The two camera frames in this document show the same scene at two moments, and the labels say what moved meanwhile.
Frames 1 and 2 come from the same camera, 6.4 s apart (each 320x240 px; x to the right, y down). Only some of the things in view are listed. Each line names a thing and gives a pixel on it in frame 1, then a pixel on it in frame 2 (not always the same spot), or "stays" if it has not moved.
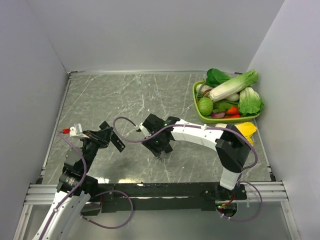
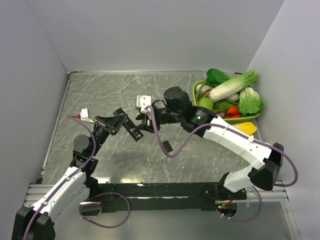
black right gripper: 156,150 → 146,124
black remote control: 114,139 → 130,125
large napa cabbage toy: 248,79 stays
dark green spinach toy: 215,77 stays
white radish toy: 233,97 stays
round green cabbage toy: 205,105 stays
